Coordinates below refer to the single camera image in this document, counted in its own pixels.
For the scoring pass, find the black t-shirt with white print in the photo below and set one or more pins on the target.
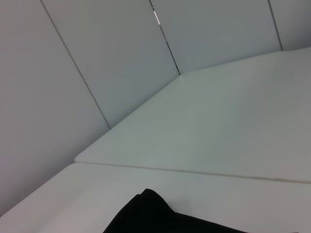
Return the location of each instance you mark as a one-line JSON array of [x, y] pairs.
[[158, 216]]

